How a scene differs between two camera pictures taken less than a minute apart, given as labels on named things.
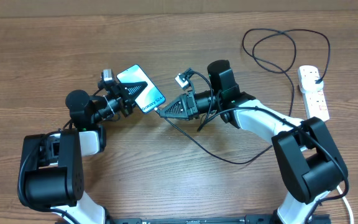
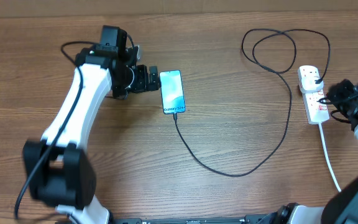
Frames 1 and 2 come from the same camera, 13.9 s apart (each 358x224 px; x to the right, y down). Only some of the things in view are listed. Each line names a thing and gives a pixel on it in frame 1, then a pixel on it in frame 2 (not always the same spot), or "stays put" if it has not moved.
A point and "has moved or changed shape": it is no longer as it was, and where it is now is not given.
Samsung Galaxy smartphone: (150, 98) -> (172, 91)
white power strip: (316, 104) stays put
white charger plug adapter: (307, 82) stays put
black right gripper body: (194, 111) -> (340, 95)
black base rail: (261, 219) stays put
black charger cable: (207, 149) has moved or changed shape
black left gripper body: (123, 103) -> (141, 83)
